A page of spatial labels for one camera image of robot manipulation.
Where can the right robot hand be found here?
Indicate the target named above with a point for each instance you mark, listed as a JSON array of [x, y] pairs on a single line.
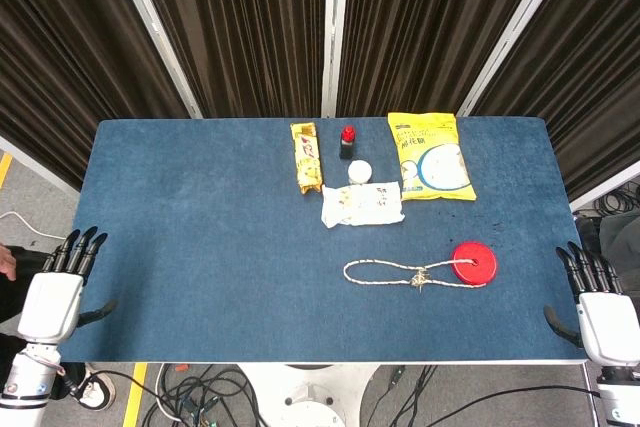
[[602, 322]]

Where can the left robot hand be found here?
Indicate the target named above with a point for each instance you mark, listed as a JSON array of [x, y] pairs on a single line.
[[50, 304]]

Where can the red disc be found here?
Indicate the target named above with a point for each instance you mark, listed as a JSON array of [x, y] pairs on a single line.
[[473, 262]]

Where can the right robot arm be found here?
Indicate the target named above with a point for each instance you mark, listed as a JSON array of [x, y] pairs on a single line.
[[620, 392]]

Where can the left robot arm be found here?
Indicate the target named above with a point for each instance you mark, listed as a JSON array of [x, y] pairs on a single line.
[[27, 379]]

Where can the person's hand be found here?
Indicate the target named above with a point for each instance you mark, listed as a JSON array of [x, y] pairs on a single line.
[[7, 262]]

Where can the white sneaker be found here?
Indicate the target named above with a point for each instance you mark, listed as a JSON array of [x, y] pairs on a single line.
[[97, 389]]

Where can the yellow floor tape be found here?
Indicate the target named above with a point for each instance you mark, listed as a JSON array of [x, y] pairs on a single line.
[[135, 394]]

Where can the large yellow snack bag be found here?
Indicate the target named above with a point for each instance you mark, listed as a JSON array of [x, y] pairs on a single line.
[[430, 157]]

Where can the white crumpled snack bag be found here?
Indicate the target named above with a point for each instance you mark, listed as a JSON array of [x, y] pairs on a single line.
[[361, 204]]

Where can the blue table cloth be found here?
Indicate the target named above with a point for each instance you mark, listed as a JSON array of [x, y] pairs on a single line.
[[320, 247]]

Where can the small white jar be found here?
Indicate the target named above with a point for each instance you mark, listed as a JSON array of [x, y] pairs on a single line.
[[360, 172]]

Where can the yellow snack bar package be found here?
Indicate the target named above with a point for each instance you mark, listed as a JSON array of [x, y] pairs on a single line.
[[306, 157]]

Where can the dark bottle with red cap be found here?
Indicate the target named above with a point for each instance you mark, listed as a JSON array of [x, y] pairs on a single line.
[[347, 142]]

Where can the dark pleated curtain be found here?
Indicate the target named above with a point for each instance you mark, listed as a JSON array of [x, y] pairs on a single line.
[[240, 27]]

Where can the white partition frame post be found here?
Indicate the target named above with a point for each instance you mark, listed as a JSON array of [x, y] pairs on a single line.
[[334, 32], [510, 32], [155, 32]]

